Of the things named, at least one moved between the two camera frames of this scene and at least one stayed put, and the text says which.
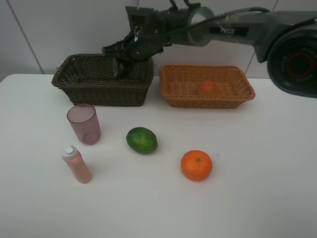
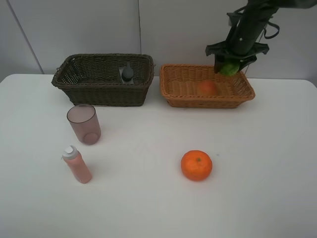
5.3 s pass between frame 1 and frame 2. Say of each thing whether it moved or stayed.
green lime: moved
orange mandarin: stayed
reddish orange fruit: stayed
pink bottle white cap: stayed
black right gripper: moved
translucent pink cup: stayed
